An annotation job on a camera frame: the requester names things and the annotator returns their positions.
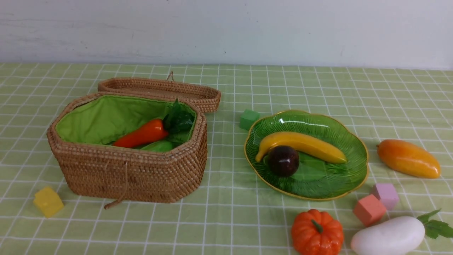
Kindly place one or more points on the orange carrot with leaves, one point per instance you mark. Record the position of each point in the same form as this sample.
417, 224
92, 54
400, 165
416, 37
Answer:
141, 134

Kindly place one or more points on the purple mangosteen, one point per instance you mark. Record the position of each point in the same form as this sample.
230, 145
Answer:
283, 160

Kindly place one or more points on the green cucumber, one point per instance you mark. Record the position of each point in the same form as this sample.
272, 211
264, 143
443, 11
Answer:
159, 146

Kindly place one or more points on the yellow banana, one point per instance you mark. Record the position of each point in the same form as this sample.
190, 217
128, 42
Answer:
303, 143

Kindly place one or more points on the orange pumpkin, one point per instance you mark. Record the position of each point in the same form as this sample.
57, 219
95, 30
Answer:
315, 232

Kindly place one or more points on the white radish with leaves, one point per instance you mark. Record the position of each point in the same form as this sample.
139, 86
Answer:
400, 235

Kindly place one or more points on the green foam cube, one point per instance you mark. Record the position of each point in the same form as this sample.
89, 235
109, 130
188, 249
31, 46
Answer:
248, 118

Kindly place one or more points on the woven rattan basket lid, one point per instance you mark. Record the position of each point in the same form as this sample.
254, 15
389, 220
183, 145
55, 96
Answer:
207, 99

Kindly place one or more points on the green glass plate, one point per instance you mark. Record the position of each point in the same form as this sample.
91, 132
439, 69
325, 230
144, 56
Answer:
315, 179

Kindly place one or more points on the woven rattan basket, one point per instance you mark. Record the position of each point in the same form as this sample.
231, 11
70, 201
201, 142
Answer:
82, 137

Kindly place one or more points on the green checkered tablecloth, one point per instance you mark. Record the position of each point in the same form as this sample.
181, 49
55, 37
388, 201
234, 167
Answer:
233, 212

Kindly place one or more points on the salmon foam cube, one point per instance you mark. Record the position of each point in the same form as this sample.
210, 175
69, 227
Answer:
369, 210

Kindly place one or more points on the pink foam cube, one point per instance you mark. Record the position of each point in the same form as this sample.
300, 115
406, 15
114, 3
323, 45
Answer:
386, 194

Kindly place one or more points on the orange mango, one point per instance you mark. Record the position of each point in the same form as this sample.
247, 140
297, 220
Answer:
408, 158

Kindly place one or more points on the yellow foam block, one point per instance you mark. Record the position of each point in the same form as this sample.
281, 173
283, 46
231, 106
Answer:
48, 202

